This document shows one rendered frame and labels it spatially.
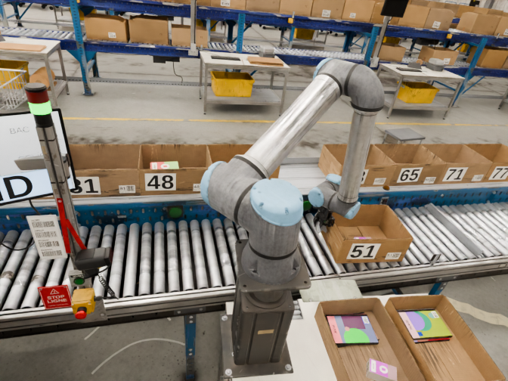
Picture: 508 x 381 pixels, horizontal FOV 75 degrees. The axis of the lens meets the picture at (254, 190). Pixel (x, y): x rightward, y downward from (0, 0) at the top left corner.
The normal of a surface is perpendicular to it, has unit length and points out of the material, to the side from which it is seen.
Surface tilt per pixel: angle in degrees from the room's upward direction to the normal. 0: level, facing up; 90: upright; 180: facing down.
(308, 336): 0
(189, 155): 89
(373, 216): 90
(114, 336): 0
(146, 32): 90
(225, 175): 29
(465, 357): 0
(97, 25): 90
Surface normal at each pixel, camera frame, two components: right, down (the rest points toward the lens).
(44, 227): 0.23, 0.57
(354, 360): 0.10, -0.82
